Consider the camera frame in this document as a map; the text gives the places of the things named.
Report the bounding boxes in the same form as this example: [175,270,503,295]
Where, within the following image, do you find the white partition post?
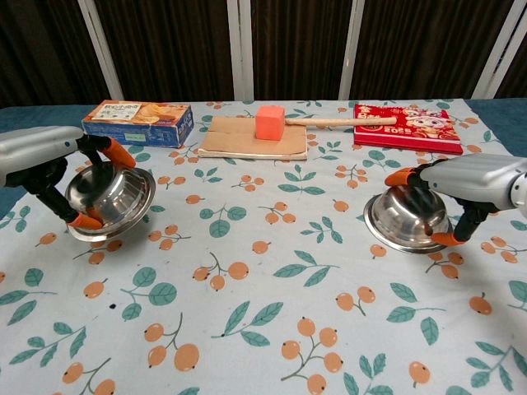
[338,0,366,101]
[473,0,520,100]
[77,0,124,102]
[226,0,255,103]

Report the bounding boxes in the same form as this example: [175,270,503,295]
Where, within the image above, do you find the red desk calendar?
[352,102,464,156]

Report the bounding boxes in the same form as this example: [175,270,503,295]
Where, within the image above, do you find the brown kraft spiral notebook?
[197,114,309,162]

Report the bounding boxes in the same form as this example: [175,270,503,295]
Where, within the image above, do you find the wooden stick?
[283,116,397,127]

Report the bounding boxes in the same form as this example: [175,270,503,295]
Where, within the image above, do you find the floral tablecloth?
[0,98,527,395]

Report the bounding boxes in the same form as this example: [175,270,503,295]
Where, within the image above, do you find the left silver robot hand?
[0,125,137,230]

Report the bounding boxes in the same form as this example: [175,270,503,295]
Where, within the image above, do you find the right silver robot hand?
[385,154,527,247]

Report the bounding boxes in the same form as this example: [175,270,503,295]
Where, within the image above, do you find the orange-red foam cube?
[254,105,286,142]

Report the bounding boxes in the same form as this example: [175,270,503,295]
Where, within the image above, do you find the steel bowl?
[64,160,156,243]
[363,184,456,254]

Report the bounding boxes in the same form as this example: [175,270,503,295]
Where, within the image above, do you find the orange and blue biscuit box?
[81,101,194,149]

